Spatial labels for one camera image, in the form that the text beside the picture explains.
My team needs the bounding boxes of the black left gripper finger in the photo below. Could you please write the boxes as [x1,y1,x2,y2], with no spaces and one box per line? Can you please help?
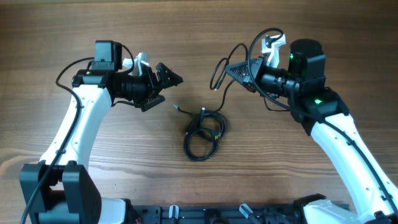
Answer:
[141,95,165,112]
[155,62,183,89]

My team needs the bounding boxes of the thin black USB cable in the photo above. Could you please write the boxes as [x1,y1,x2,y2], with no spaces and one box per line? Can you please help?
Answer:
[173,42,249,116]

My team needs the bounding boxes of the black cable gold plug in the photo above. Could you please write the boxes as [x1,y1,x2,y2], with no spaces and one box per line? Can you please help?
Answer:
[183,128,221,162]

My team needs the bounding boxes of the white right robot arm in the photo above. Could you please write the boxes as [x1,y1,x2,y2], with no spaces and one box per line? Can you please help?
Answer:
[226,37,397,223]

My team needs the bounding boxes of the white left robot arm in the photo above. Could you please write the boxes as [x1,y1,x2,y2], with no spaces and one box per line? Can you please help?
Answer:
[20,40,183,223]

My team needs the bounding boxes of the thick black coiled cable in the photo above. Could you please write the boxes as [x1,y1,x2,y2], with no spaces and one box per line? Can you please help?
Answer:
[185,107,229,142]

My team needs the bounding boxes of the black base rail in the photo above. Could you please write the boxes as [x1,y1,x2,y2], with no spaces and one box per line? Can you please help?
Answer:
[124,195,349,224]

